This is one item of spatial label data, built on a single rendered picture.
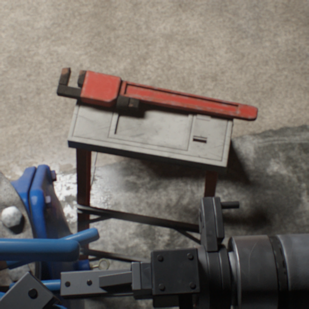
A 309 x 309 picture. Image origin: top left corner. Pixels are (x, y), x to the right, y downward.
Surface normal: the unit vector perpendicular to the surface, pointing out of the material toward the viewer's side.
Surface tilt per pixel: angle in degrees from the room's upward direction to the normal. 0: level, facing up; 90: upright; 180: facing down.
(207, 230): 0
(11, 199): 0
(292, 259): 12
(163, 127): 0
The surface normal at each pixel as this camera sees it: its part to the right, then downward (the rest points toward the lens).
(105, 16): 0.00, -0.33
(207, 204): -0.02, -0.66
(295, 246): -0.03, -0.80
